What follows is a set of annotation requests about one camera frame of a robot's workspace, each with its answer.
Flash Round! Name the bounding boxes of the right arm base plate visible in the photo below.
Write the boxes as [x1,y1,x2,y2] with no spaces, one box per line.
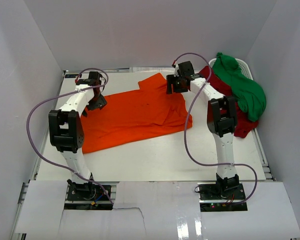
[194,183,248,213]

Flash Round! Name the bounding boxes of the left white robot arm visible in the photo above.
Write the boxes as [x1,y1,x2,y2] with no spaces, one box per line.
[48,68,107,200]

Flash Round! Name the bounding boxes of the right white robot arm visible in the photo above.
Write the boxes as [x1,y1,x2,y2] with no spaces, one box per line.
[166,61,240,200]

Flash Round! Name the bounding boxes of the red t shirt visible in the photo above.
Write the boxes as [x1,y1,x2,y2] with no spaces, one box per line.
[209,70,259,138]

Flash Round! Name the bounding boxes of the black label sticker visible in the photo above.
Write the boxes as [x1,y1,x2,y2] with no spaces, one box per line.
[64,74,82,79]

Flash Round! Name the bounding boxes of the white paper sheet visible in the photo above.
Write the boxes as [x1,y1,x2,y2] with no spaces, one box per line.
[106,66,174,73]

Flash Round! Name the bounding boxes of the white perforated laundry basket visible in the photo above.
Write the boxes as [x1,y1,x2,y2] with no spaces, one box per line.
[207,57,253,81]

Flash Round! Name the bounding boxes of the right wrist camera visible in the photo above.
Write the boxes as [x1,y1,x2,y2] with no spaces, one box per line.
[172,62,180,77]

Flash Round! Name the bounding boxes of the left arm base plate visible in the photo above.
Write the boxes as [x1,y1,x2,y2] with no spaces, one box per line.
[64,184,117,211]

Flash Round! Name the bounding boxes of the green t shirt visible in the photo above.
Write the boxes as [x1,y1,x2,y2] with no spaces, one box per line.
[212,52,267,122]

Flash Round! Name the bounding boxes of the orange t shirt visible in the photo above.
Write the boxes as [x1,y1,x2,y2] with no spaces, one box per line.
[81,73,193,154]

